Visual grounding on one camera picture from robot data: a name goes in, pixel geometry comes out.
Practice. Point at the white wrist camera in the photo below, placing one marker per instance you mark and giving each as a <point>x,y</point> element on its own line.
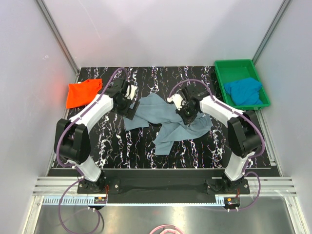
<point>177,100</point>
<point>131,92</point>

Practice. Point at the grey-blue t shirt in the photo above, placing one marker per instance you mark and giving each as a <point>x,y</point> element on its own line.
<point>154,110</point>

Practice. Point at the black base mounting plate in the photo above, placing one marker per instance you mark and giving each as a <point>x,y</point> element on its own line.
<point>159,197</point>

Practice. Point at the green plastic bin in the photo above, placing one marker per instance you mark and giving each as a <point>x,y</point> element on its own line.
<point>232,70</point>

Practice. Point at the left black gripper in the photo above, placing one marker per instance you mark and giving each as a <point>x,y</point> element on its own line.
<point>128,112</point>

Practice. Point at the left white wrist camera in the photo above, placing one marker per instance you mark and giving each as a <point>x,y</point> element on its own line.
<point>131,92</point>

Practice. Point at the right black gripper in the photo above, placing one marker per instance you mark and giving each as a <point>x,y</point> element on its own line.
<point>186,120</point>

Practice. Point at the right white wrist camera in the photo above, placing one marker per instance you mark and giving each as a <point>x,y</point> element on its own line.
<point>177,100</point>

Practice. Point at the orange folded t shirt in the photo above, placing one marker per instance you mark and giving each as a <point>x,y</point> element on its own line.
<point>81,94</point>

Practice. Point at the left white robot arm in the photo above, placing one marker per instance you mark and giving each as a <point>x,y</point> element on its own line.
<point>72,140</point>

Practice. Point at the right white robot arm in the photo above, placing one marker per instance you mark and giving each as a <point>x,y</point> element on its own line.
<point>245,138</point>

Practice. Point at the blue t shirt in bin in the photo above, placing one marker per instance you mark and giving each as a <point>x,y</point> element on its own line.
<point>244,91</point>

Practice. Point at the aluminium frame rail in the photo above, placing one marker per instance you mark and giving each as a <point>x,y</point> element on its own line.
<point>265,186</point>

